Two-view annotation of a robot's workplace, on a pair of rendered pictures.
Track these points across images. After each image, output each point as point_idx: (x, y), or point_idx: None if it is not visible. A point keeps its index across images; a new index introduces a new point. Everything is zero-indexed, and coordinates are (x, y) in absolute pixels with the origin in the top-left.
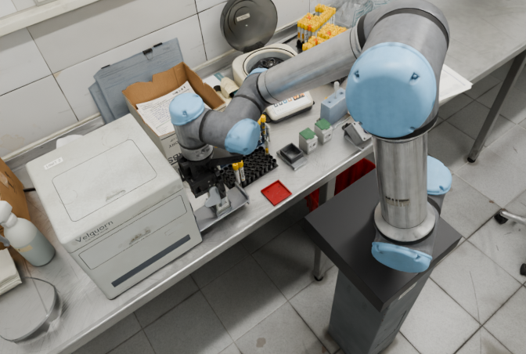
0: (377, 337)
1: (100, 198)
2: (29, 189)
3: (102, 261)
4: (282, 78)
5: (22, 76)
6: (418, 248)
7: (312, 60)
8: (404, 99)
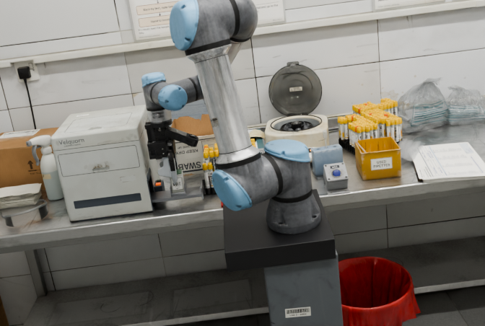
0: None
1: (86, 128)
2: None
3: (71, 173)
4: None
5: (112, 88)
6: (231, 174)
7: None
8: (180, 19)
